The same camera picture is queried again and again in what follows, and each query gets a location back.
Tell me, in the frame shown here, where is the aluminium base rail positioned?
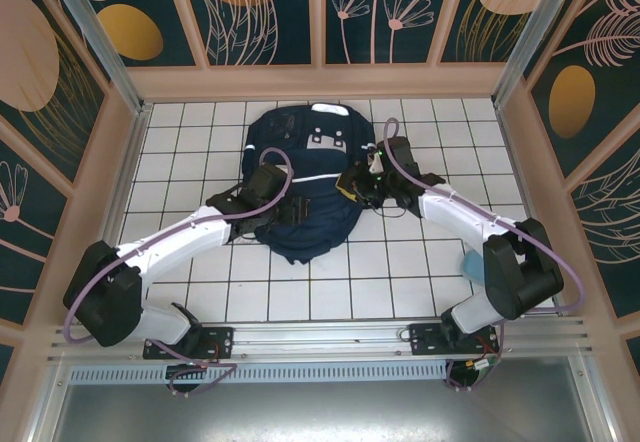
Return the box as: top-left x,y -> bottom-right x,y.
47,314 -> 594,363

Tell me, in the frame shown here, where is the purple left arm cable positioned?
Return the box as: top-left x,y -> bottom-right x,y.
64,147 -> 294,398

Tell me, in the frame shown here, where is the thin black right gripper cable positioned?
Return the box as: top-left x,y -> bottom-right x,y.
374,196 -> 416,219

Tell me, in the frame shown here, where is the light blue pouch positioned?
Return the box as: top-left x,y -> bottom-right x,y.
459,252 -> 485,283

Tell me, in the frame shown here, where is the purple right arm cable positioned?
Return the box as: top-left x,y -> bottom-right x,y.
382,117 -> 586,394

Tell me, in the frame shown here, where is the slotted grey cable duct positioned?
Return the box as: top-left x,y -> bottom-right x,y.
67,361 -> 451,386

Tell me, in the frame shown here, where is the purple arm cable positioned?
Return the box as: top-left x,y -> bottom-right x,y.
382,117 -> 586,394
64,147 -> 294,398

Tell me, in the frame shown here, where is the navy blue backpack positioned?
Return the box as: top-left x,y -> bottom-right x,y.
244,102 -> 376,266

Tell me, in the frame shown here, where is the aluminium corner post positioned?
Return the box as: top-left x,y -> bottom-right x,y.
492,0 -> 597,108
39,0 -> 151,116

